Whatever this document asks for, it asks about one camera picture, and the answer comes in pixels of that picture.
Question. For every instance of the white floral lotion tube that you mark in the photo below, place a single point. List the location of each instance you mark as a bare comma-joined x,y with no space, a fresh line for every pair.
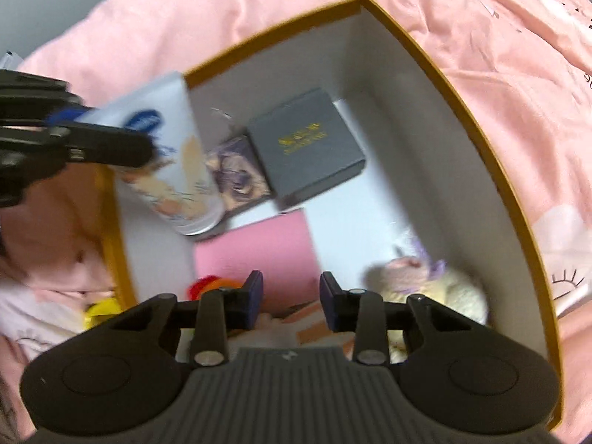
185,180

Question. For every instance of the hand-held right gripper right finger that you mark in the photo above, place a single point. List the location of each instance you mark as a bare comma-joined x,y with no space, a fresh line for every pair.
329,300

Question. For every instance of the white crochet doll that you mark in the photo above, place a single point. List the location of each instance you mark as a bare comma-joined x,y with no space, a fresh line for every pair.
444,286

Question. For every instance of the white plush toy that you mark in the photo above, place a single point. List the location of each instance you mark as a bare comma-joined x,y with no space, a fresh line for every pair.
273,328

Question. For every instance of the pink blanket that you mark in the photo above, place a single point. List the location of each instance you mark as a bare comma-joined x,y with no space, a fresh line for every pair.
508,55

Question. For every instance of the grey gift box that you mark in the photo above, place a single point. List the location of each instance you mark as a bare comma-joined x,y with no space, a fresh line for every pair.
305,148

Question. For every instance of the pink card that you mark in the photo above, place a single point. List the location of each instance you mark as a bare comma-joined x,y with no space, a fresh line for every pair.
259,249

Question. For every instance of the orange cardboard box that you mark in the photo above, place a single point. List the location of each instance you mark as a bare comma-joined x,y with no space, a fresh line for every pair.
462,171

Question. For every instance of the yellow plastic toy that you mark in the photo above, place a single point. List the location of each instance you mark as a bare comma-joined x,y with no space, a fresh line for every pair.
104,314

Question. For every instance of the brown dog plush toy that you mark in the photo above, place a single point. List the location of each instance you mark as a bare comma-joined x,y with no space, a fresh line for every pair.
210,284

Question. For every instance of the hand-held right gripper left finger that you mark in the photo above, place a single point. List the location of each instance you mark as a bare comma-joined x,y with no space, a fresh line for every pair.
253,296

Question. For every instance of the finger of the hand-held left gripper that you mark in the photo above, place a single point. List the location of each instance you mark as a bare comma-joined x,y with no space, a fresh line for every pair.
115,145
69,114

